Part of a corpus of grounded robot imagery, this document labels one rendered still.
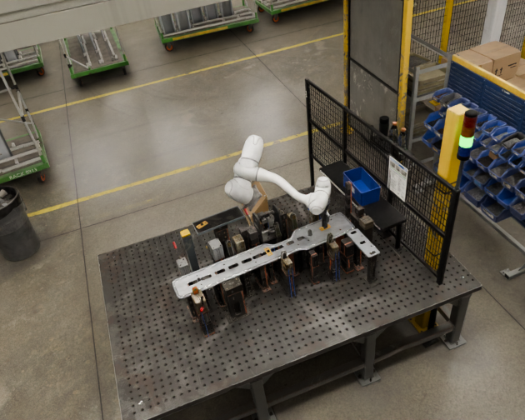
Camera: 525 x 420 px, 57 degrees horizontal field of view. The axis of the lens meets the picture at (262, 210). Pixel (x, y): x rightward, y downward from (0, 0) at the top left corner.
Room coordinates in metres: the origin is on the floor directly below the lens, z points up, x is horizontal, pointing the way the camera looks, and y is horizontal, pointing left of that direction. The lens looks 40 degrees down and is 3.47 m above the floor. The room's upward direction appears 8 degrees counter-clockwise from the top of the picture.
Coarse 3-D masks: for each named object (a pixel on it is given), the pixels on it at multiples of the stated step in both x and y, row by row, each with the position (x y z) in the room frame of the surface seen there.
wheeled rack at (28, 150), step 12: (0, 72) 5.32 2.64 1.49; (12, 96) 5.32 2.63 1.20; (0, 120) 6.02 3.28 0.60; (12, 120) 6.08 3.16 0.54; (24, 120) 5.32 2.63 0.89; (36, 132) 5.96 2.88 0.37; (12, 144) 5.78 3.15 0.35; (24, 144) 5.79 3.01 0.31; (36, 144) 5.32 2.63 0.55; (12, 156) 5.53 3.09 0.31; (24, 156) 5.54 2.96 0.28; (36, 156) 5.49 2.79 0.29; (0, 168) 5.31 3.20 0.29; (12, 168) 5.26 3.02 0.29; (24, 168) 5.25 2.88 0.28; (36, 168) 5.25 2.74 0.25; (0, 180) 5.10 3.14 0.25
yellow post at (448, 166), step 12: (456, 108) 2.39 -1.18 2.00; (456, 120) 2.32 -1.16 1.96; (444, 132) 2.39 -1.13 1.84; (456, 132) 2.32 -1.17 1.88; (444, 144) 2.38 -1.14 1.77; (456, 144) 2.32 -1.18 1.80; (444, 156) 2.37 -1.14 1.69; (456, 156) 2.33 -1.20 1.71; (444, 168) 2.35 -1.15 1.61; (456, 168) 2.33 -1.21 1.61; (456, 180) 2.34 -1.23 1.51; (444, 192) 2.32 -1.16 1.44; (432, 204) 2.40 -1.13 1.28; (444, 228) 2.33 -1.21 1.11; (432, 240) 2.35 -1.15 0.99; (432, 252) 2.33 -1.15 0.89; (420, 324) 2.34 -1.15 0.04
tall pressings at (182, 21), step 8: (192, 8) 9.67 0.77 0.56; (200, 8) 9.65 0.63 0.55; (208, 8) 9.73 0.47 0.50; (216, 8) 9.71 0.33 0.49; (224, 8) 9.80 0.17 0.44; (160, 16) 9.25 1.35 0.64; (168, 16) 9.35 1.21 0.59; (176, 16) 9.31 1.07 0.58; (184, 16) 9.40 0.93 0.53; (192, 16) 9.65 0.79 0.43; (200, 16) 9.68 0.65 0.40; (208, 16) 9.72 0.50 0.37; (216, 16) 9.73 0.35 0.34; (224, 16) 9.79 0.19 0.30; (168, 24) 9.33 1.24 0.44; (184, 24) 9.38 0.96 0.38; (168, 32) 9.31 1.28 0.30
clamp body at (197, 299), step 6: (192, 294) 2.11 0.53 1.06; (198, 294) 2.10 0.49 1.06; (192, 300) 2.10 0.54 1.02; (198, 300) 2.06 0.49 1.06; (204, 300) 2.05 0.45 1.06; (198, 306) 2.03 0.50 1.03; (204, 306) 2.05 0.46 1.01; (198, 312) 2.03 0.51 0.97; (204, 312) 2.04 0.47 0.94; (198, 318) 2.10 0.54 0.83; (204, 318) 2.05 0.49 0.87; (204, 324) 2.04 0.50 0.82; (210, 324) 2.06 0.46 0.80; (204, 330) 2.04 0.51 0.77; (210, 330) 2.05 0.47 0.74
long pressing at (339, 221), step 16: (320, 224) 2.67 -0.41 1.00; (336, 224) 2.64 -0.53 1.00; (352, 224) 2.62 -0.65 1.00; (288, 240) 2.55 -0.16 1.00; (304, 240) 2.52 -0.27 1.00; (320, 240) 2.50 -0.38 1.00; (240, 256) 2.46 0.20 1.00; (272, 256) 2.41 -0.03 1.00; (192, 272) 2.36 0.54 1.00; (208, 272) 2.34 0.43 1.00; (224, 272) 2.32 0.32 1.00; (240, 272) 2.30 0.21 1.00; (176, 288) 2.24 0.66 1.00
